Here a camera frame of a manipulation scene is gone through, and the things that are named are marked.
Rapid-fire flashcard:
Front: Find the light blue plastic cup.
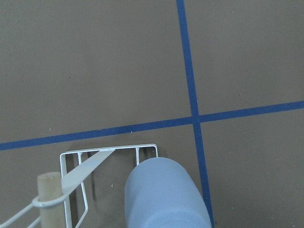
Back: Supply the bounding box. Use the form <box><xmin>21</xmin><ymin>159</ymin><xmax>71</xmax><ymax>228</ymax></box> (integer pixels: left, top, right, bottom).
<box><xmin>124</xmin><ymin>157</ymin><xmax>211</xmax><ymax>228</ymax></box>

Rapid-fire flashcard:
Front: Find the white wire cup holder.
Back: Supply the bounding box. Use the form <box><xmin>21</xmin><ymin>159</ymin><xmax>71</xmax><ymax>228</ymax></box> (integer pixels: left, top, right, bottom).
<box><xmin>0</xmin><ymin>143</ymin><xmax>159</xmax><ymax>228</ymax></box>

